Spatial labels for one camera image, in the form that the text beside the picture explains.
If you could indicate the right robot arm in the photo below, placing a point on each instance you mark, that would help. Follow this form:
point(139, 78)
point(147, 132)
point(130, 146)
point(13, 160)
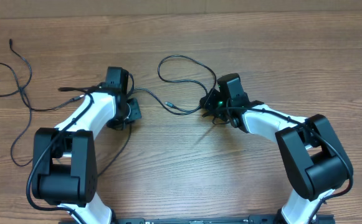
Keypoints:
point(317, 166)

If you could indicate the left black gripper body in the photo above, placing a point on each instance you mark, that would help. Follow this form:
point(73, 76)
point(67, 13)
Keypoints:
point(134, 109)

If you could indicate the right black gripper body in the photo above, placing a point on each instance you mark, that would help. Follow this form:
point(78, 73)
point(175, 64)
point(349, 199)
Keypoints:
point(210, 98)

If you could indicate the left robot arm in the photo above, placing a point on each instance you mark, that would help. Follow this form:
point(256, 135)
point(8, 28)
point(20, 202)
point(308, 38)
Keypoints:
point(64, 166)

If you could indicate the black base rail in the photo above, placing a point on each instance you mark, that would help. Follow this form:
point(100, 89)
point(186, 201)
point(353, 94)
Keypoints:
point(196, 221)

